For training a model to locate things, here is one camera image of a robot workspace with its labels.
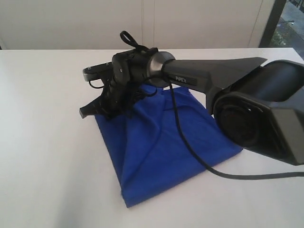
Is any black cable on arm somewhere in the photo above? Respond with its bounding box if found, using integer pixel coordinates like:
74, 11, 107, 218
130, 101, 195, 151
89, 30, 304, 179

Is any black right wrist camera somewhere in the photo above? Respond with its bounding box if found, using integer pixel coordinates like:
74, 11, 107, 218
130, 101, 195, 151
83, 62, 114, 82

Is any blue towel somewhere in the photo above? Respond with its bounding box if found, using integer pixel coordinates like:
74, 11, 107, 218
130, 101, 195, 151
95, 85, 241, 207

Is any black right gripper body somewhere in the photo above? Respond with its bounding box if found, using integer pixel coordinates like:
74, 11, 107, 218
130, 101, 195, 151
101, 49, 152, 119

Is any dark window frame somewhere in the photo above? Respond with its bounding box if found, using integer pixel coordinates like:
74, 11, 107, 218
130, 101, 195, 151
258, 0, 286, 48

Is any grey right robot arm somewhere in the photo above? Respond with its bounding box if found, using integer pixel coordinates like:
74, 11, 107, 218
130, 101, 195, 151
79, 47, 304, 165

